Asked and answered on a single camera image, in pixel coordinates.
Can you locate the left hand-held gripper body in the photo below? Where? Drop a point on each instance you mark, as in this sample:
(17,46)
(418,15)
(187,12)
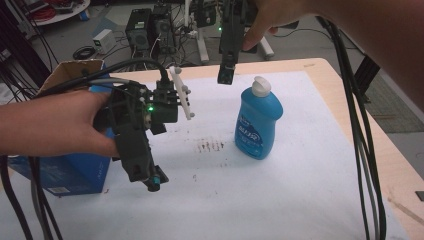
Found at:
(133,143)

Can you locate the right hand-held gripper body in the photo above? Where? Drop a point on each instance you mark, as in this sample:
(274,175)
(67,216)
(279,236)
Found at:
(233,26)

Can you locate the blue bottle with white cap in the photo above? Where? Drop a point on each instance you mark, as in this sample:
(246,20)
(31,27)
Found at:
(256,123)

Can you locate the person's right hand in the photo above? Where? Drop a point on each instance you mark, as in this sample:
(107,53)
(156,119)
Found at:
(276,13)

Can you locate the person's left hand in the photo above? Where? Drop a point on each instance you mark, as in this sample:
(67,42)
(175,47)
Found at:
(73,123)

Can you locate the white stand leg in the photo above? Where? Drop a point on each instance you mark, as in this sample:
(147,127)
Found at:
(202,46)
(266,48)

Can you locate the blue cardboard box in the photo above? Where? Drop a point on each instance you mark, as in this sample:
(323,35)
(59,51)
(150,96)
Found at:
(76,173)

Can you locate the black computer tower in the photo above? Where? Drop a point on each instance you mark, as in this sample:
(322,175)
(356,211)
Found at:
(138,30)
(163,30)

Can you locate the small white device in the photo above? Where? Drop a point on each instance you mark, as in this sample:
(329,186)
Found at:
(104,40)

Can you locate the white table mat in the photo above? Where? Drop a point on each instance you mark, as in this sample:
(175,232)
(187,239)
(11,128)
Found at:
(266,200)

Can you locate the round white table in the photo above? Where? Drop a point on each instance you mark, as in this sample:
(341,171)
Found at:
(71,11)

